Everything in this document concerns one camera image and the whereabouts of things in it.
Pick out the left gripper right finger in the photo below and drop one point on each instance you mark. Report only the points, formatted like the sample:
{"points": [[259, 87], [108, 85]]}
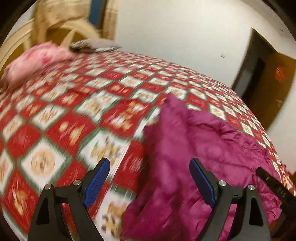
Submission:
{"points": [[250, 222]]}

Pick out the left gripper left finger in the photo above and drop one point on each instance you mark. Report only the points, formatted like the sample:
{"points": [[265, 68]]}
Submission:
{"points": [[48, 221]]}

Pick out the magenta puffer jacket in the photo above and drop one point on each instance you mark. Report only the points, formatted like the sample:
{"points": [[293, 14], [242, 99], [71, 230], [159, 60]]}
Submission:
{"points": [[169, 205]]}

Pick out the red patterned bed quilt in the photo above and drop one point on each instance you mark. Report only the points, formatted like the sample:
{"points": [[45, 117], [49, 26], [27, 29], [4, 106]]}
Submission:
{"points": [[60, 124]]}

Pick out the brown wooden door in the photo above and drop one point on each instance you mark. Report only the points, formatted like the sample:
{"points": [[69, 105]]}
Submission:
{"points": [[265, 95]]}

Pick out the red door decoration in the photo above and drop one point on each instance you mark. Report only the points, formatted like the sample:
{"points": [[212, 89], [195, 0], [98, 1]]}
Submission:
{"points": [[280, 73]]}

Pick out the pink folded blanket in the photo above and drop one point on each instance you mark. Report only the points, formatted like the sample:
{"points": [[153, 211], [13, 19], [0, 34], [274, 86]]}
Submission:
{"points": [[31, 62]]}

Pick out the striped grey pillow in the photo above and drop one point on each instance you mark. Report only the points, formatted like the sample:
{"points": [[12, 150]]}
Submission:
{"points": [[94, 46]]}

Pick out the cream wooden headboard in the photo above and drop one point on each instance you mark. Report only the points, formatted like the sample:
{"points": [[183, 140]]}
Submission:
{"points": [[63, 33]]}

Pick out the beige patterned curtain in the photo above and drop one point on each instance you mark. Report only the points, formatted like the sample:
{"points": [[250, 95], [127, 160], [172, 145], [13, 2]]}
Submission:
{"points": [[48, 13]]}

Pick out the window with blue pane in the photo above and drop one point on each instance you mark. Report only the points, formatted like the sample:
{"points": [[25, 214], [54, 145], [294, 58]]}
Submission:
{"points": [[97, 8]]}

